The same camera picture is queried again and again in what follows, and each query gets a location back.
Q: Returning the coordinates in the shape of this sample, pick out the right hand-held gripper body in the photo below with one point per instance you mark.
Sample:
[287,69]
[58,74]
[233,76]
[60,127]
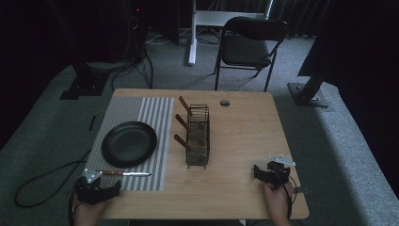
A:
[278,172]

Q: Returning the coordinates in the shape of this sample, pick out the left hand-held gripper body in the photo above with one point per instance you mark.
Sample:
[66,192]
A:
[88,191]

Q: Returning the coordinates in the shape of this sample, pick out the person's left hand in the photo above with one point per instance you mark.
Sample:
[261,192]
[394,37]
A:
[89,213]

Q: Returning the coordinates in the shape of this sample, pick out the person's right hand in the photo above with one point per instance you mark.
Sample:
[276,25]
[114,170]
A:
[277,204]

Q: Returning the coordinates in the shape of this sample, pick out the black round plate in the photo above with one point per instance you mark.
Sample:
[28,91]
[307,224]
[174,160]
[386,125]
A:
[129,144]

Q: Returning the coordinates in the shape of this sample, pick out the small black floor strip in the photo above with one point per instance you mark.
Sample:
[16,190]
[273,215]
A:
[92,123]

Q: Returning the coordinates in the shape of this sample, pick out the black stand with grey base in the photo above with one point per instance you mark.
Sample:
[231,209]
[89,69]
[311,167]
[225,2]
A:
[309,94]

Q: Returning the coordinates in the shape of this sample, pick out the grey striped placemat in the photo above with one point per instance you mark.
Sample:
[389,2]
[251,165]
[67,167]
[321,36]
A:
[156,113]

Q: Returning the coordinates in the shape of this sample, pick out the black folding chair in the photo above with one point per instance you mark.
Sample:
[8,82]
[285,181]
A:
[247,47]

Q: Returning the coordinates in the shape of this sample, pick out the black stand with base plate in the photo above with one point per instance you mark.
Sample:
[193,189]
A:
[84,84]

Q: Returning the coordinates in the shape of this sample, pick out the white desk frame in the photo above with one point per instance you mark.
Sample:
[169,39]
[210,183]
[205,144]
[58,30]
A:
[200,19]

